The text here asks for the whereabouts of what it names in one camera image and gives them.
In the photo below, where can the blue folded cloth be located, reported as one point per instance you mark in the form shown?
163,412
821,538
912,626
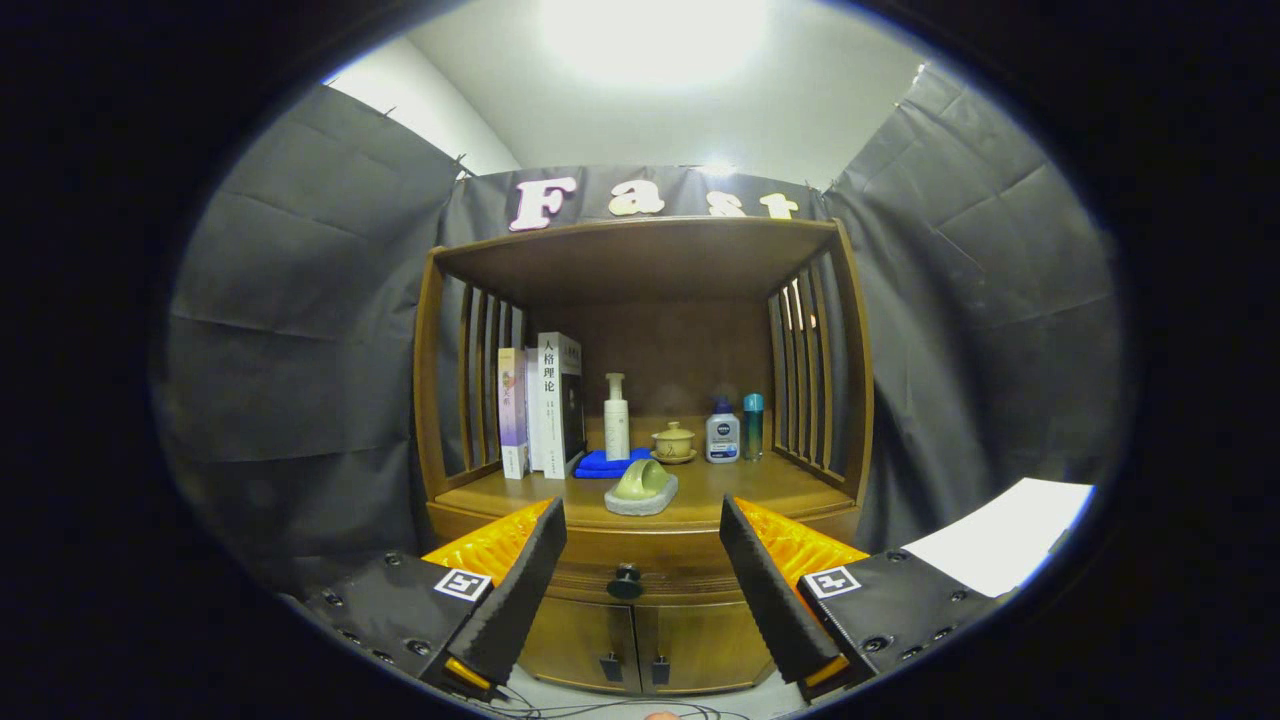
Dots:
595,463

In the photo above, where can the white pump bottle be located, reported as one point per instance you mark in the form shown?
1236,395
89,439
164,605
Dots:
617,425

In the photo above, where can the black round drawer knob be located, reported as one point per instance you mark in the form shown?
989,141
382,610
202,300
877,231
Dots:
625,582

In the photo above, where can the white bottle with blue cap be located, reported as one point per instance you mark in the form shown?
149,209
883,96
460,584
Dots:
722,438

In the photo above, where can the teal blue bottle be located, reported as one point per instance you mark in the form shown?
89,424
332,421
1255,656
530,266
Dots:
752,430

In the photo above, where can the wooden drawer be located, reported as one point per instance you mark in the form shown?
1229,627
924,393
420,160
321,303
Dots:
640,550

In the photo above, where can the black backdrop cloth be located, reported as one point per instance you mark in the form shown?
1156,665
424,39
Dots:
300,350

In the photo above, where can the brown wooden cabinet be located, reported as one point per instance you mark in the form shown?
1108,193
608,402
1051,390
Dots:
670,350

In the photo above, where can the yellow lidded tea cup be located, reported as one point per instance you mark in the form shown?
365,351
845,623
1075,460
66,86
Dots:
674,443

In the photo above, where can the purple book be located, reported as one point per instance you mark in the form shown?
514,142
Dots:
512,410

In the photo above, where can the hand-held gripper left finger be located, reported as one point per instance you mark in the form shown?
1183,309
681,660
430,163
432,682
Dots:
520,590

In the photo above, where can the wooden countertop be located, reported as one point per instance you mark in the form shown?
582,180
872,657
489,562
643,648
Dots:
740,485

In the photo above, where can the thin white book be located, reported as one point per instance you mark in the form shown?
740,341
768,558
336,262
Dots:
533,420

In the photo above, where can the thick white and black book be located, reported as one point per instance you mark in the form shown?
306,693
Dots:
550,410

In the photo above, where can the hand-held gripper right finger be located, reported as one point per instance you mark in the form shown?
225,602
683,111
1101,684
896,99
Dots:
770,590

